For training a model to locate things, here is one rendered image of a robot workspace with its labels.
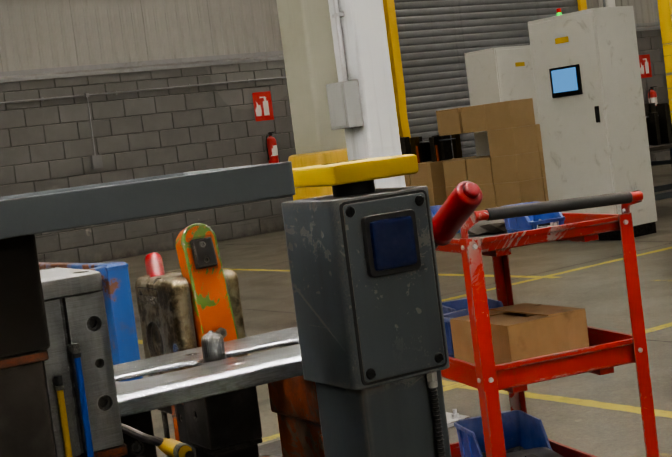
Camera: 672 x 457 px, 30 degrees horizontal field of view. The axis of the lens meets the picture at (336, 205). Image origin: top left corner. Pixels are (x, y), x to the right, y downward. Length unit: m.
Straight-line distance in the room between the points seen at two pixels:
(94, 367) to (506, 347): 2.29
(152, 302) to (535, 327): 1.92
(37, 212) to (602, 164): 10.49
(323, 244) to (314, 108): 7.30
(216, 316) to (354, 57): 3.69
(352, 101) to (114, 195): 4.23
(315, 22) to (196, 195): 7.47
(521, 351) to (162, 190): 2.48
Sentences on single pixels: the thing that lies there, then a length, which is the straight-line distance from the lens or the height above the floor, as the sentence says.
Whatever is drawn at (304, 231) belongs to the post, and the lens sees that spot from 0.75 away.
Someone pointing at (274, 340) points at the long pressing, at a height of 1.00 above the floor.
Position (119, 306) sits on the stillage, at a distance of 3.02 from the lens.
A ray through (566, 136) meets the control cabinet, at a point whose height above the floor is 0.94.
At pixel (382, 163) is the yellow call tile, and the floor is 1.16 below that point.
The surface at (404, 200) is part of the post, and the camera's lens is 0.74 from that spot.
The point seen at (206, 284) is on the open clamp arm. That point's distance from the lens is 1.23.
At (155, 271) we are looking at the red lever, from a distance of 1.37.
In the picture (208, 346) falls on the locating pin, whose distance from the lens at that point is 1.08.
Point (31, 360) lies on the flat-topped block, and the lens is 0.65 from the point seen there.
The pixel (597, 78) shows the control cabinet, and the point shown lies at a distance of 10.99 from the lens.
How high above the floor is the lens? 1.17
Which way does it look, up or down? 3 degrees down
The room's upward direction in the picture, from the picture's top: 7 degrees counter-clockwise
